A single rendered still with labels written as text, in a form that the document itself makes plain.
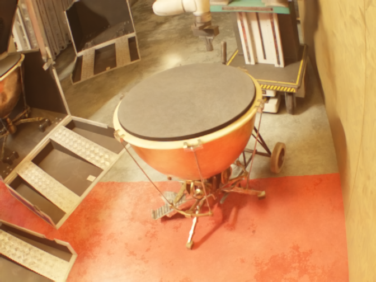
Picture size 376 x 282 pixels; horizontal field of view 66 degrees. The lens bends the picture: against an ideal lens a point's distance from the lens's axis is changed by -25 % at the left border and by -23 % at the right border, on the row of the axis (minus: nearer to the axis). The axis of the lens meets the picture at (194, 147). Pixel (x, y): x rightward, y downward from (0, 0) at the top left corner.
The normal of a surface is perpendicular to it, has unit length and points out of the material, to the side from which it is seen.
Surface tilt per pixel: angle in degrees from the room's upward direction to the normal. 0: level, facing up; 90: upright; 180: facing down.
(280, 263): 0
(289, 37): 90
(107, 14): 90
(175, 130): 0
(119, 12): 90
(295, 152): 0
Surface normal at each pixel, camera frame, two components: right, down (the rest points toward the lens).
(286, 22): -0.38, 0.63
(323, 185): -0.18, -0.77
